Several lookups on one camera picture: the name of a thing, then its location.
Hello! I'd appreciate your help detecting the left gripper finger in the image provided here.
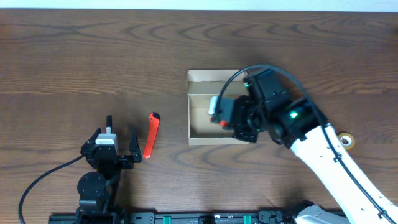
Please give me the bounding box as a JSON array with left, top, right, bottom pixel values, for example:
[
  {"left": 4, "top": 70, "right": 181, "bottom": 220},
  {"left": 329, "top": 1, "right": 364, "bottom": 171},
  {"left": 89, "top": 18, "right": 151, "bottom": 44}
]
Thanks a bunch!
[
  {"left": 82, "top": 128, "right": 101, "bottom": 149},
  {"left": 129, "top": 129, "right": 142, "bottom": 163}
]

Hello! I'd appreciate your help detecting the red stapler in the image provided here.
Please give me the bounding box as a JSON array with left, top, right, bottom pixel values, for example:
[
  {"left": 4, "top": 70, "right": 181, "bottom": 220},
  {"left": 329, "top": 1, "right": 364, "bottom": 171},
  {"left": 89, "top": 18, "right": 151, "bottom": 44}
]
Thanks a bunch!
[{"left": 210, "top": 117, "right": 229, "bottom": 128}]

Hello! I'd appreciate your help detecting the black marker pen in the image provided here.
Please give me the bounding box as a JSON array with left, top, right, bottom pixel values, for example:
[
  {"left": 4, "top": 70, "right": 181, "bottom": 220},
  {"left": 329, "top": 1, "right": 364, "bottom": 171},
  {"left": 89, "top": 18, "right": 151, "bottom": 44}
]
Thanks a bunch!
[{"left": 106, "top": 115, "right": 113, "bottom": 134}]

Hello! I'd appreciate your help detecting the red utility knife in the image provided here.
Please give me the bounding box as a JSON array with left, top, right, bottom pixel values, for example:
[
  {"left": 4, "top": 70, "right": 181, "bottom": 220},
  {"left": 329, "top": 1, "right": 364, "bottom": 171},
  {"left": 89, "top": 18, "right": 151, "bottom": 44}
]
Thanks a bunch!
[{"left": 143, "top": 112, "right": 160, "bottom": 159}]

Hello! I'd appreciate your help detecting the brown cardboard box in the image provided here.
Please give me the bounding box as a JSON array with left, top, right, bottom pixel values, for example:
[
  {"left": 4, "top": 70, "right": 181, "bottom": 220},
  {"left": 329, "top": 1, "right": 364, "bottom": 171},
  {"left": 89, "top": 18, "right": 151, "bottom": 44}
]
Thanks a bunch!
[{"left": 186, "top": 70, "right": 246, "bottom": 146}]

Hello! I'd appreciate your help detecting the yellow tape roll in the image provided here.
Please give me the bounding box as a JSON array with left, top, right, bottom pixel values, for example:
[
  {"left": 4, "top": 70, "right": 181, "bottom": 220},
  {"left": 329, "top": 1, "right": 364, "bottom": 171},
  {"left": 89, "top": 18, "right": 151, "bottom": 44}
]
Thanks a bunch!
[{"left": 338, "top": 132, "right": 356, "bottom": 150}]

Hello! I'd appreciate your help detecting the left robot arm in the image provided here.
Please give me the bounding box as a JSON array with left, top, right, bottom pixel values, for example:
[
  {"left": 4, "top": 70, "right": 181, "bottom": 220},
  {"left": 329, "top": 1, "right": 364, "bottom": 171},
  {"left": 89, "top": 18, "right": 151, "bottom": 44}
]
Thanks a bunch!
[{"left": 76, "top": 128, "right": 142, "bottom": 224}]

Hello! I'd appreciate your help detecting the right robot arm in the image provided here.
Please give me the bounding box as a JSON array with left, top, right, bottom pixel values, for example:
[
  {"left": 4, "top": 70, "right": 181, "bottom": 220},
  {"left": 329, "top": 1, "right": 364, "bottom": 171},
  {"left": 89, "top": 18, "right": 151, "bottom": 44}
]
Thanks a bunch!
[{"left": 209, "top": 64, "right": 397, "bottom": 223}]

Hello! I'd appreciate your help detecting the left black cable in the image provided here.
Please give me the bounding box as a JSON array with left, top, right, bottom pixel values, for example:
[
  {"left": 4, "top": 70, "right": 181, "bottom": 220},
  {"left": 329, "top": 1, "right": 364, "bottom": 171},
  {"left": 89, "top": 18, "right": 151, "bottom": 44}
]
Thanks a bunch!
[{"left": 17, "top": 154, "right": 86, "bottom": 224}]

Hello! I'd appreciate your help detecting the black cable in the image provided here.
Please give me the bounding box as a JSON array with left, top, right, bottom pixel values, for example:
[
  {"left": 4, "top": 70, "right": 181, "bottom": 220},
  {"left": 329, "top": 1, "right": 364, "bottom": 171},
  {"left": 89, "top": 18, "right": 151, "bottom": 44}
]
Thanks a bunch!
[
  {"left": 17, "top": 154, "right": 86, "bottom": 224},
  {"left": 214, "top": 63, "right": 398, "bottom": 224}
]

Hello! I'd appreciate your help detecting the right black cable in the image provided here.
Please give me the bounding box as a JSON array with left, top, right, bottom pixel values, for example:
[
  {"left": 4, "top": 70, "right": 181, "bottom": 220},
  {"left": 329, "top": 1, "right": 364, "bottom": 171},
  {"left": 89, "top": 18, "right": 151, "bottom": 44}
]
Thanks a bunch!
[{"left": 214, "top": 63, "right": 398, "bottom": 224}]

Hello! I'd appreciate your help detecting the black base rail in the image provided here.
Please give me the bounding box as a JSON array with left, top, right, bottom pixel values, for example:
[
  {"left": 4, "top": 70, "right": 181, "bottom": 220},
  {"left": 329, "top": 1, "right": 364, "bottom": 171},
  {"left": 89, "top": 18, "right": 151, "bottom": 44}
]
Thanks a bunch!
[{"left": 47, "top": 210, "right": 294, "bottom": 224}]

